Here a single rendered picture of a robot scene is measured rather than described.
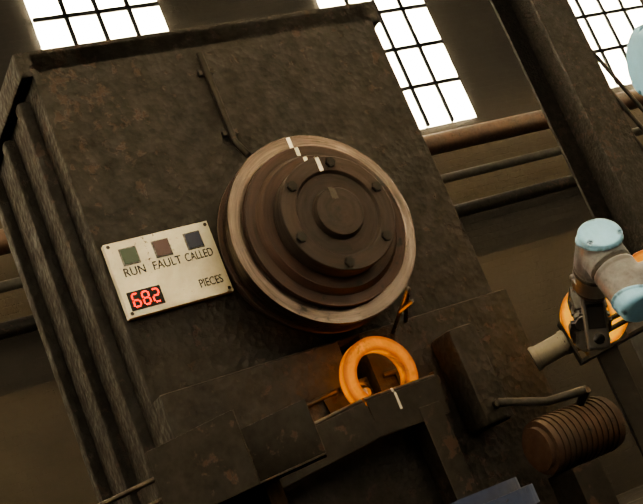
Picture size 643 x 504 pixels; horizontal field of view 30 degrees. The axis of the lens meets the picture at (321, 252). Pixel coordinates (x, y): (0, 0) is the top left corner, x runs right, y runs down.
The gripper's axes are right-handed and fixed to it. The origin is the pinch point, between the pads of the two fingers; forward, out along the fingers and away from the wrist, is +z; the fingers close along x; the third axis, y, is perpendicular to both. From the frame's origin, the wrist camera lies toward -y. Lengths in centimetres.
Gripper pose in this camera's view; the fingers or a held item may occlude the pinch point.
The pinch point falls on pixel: (587, 350)
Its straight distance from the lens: 273.1
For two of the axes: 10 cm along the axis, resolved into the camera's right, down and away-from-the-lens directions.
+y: -0.7, -7.4, 6.7
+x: -9.9, 1.1, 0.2
